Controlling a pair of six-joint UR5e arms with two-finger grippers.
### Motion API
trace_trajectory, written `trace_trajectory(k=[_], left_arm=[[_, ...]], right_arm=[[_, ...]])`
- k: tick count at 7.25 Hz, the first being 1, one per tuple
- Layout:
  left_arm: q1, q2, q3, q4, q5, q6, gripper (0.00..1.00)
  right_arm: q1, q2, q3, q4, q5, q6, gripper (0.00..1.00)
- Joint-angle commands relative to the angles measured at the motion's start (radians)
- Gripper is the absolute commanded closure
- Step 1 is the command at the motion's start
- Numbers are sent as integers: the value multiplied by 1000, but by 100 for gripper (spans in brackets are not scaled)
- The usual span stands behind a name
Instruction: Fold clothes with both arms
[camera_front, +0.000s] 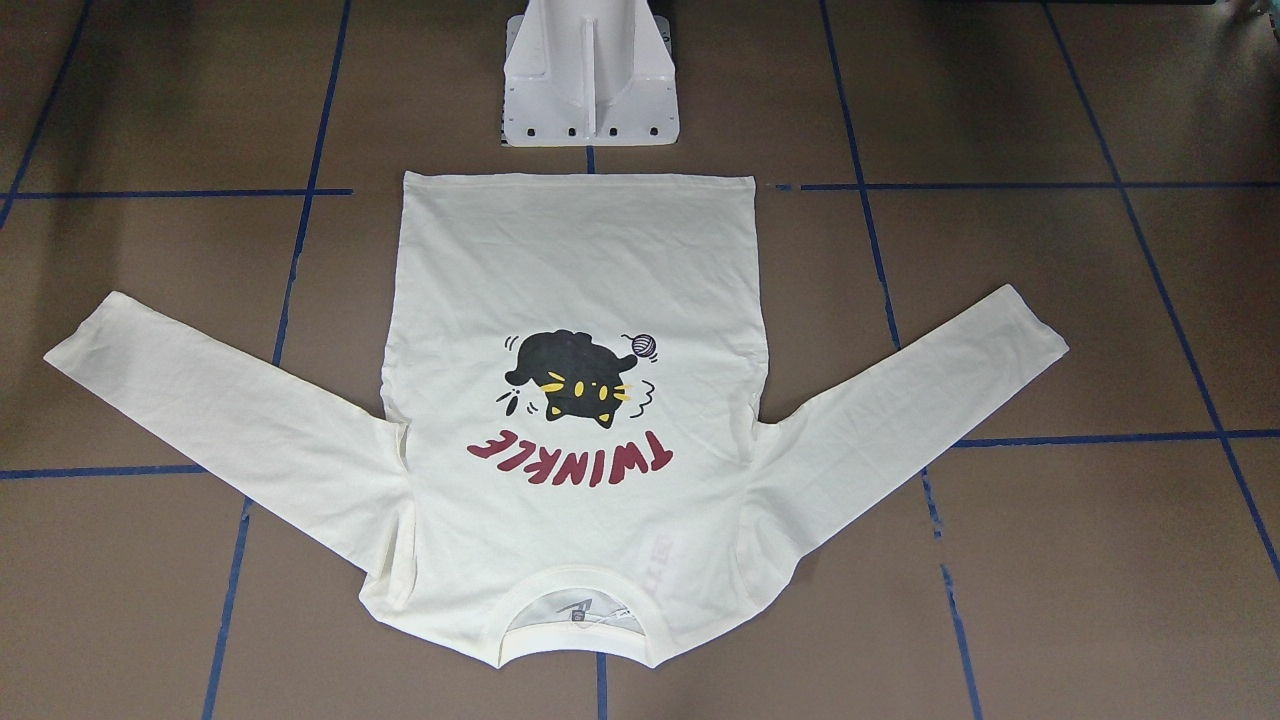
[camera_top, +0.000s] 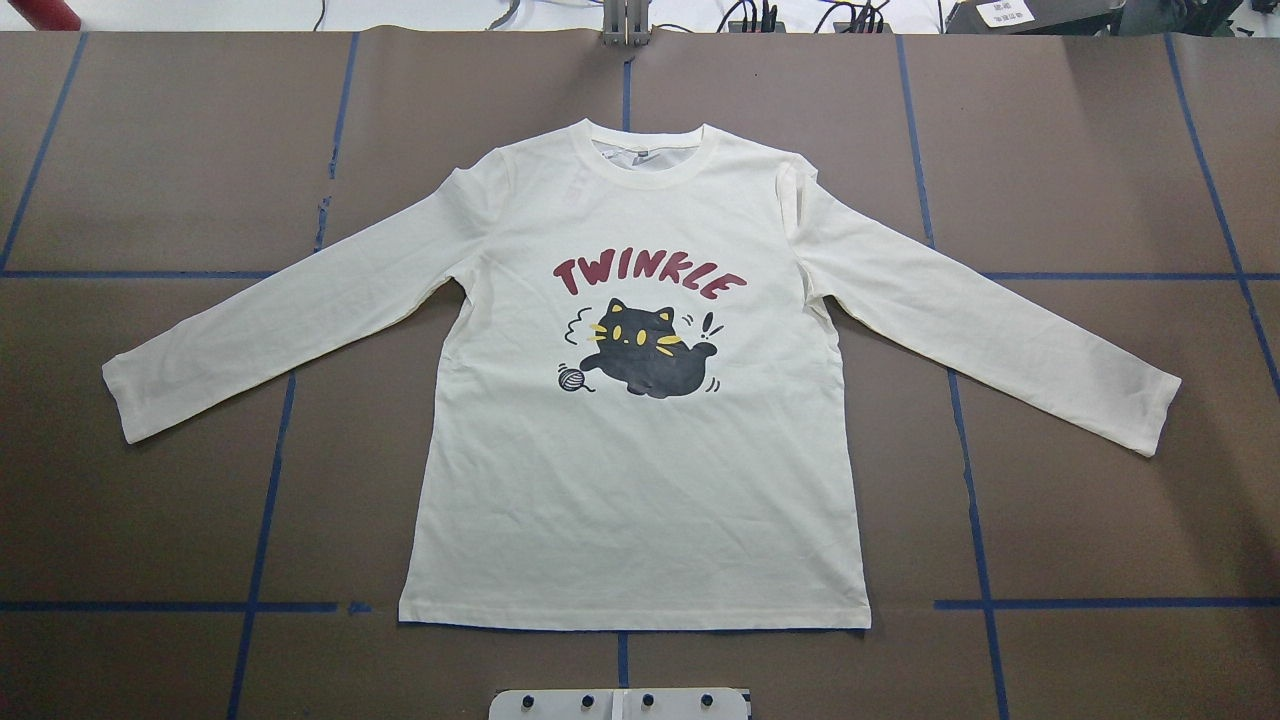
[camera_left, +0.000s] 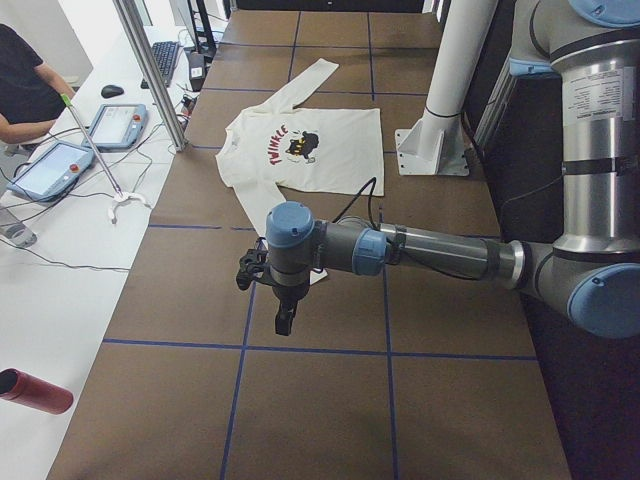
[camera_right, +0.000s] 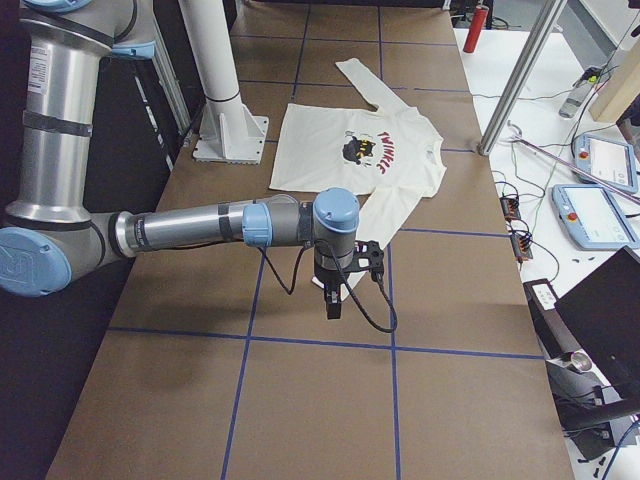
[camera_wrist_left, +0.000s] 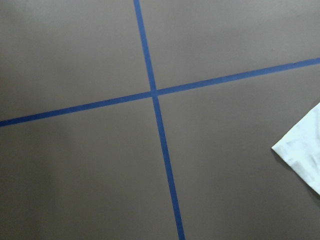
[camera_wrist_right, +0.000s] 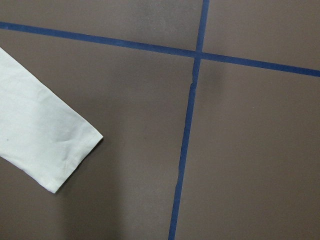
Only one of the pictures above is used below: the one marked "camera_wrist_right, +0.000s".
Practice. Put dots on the white cotton t-shirt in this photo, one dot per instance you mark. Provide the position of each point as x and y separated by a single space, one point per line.
39 133

